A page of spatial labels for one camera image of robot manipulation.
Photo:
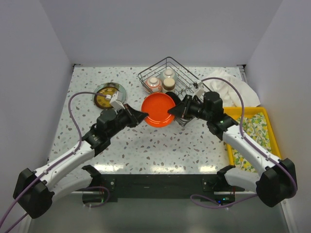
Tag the orange plate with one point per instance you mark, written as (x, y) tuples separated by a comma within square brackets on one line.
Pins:
[(156, 105)]

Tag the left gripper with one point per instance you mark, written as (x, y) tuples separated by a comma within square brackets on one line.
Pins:
[(135, 117)]

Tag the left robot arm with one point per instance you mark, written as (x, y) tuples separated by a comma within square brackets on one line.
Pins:
[(35, 190)]

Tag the yellow patterned plate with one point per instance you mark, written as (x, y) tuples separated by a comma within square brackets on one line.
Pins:
[(102, 98)]

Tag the yellow plastic tray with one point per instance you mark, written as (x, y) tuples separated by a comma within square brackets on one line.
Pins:
[(249, 112)]

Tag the white towel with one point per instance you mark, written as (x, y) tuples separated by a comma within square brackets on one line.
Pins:
[(228, 94)]

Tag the white orange patterned bowl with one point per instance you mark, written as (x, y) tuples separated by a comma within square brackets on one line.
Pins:
[(153, 85)]

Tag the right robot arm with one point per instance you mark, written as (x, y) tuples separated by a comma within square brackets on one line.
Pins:
[(274, 179)]

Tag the cream brown cup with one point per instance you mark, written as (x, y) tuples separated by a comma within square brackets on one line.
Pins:
[(168, 85)]

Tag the lemon print cloth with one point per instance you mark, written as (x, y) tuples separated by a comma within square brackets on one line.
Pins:
[(256, 128)]

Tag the green floral plate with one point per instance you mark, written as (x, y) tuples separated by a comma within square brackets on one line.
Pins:
[(122, 93)]

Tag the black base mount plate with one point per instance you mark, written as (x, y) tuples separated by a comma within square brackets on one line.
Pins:
[(159, 186)]

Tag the pale green ribbed cup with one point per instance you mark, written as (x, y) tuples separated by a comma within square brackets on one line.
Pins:
[(168, 73)]

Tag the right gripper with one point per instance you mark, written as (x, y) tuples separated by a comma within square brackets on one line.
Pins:
[(184, 106)]

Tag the black wire dish rack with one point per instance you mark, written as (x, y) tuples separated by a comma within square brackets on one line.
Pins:
[(183, 85)]

